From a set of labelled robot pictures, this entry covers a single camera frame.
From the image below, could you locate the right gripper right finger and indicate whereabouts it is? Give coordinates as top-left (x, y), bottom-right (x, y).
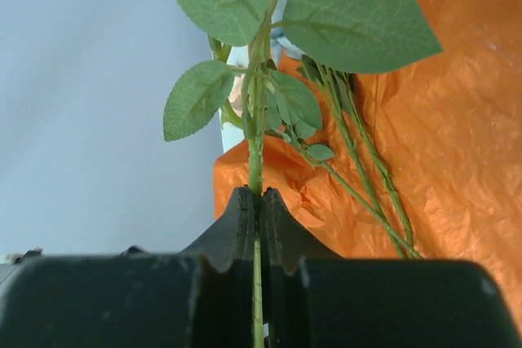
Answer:
top-left (260, 188), bottom-right (521, 347)

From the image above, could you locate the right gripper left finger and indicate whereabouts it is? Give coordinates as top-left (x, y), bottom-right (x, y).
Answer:
top-left (1, 187), bottom-right (254, 347)

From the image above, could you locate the orange paper flower wrapping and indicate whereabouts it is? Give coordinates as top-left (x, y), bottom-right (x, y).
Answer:
top-left (212, 0), bottom-right (522, 324)

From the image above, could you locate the artificial flower bunch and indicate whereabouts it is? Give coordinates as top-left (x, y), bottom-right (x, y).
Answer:
top-left (264, 29), bottom-right (423, 260)

